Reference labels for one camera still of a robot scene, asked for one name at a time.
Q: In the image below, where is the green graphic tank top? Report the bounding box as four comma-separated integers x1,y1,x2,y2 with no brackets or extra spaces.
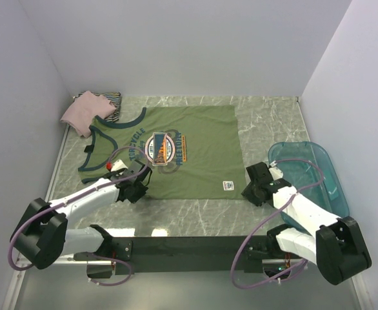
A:
78,105,246,200

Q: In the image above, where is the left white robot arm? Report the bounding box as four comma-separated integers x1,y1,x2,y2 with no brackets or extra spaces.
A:
8,160,152,270

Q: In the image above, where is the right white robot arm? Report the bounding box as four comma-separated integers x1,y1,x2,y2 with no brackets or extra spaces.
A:
242,161,372,285

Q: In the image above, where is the folded pink tank top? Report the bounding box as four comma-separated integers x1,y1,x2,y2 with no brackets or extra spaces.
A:
60,91,115,138

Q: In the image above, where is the folded striped tank top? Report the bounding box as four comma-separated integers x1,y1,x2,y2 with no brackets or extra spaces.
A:
86,91,122,123

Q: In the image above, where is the teal plastic basket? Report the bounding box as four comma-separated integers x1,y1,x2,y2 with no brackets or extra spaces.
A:
268,141,350,218

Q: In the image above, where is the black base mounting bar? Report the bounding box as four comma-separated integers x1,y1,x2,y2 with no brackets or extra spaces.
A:
72,235,306,279

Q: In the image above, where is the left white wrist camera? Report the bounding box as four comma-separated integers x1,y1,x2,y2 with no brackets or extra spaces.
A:
106,160,128,173

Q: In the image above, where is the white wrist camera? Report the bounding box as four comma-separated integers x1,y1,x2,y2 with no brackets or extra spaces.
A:
268,161,283,180
106,160,128,173

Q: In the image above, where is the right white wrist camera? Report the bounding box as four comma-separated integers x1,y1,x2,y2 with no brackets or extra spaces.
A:
268,161,283,180

